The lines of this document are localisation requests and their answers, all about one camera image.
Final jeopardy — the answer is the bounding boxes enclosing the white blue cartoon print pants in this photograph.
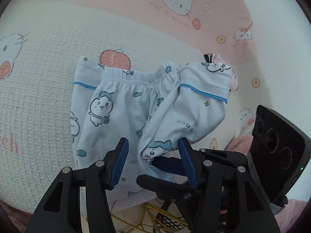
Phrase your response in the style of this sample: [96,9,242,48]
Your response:
[70,57,231,200]

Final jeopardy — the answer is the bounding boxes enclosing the folded pink navy garment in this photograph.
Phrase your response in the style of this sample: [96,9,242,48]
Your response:
[202,53,238,91]

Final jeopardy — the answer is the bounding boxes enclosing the pink Hello Kitty blanket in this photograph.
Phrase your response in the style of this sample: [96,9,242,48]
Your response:
[1,0,264,213]

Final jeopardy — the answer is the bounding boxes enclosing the gold wire basket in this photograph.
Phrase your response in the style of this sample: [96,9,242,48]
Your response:
[111,200,190,232]

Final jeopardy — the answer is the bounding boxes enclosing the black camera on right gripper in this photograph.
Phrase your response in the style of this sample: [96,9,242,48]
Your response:
[248,105,310,215]

